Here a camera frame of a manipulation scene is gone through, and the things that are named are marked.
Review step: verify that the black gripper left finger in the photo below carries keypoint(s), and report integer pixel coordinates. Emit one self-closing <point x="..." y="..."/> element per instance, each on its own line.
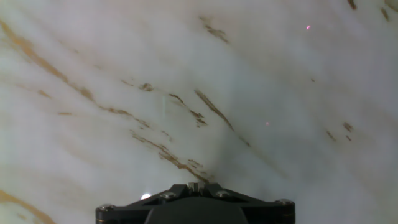
<point x="124" y="214"/>

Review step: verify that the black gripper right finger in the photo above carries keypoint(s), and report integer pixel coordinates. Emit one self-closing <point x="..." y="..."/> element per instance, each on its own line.
<point x="267" y="214"/>

